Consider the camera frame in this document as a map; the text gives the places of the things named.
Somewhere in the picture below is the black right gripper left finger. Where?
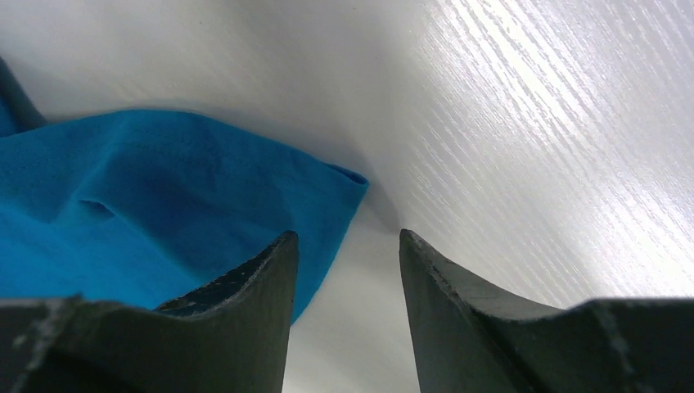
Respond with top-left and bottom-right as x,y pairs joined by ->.
1,231 -> 299,392

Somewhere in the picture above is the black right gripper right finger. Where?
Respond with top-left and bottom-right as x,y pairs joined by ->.
399,229 -> 693,392

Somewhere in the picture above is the blue t-shirt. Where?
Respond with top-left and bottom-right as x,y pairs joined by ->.
1,65 -> 369,318

